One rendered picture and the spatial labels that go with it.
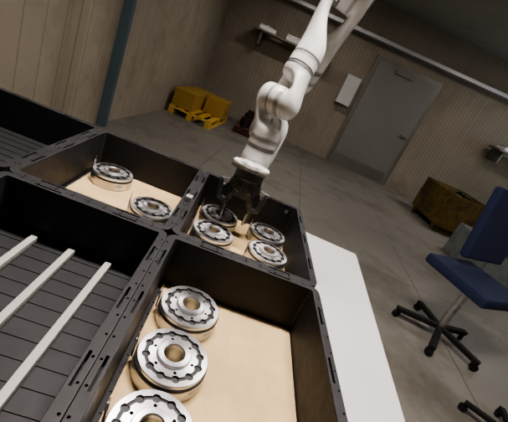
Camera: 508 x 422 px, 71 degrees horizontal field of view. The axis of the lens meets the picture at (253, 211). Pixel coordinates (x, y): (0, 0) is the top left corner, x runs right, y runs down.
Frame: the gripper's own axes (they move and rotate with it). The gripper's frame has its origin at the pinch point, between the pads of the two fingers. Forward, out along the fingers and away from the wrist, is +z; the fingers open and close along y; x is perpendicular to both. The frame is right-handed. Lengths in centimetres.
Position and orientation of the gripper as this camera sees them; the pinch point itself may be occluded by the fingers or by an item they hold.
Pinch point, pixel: (233, 215)
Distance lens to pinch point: 94.7
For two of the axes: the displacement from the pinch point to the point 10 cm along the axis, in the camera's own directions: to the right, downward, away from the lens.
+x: -1.3, 3.1, -9.4
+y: -9.2, -3.9, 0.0
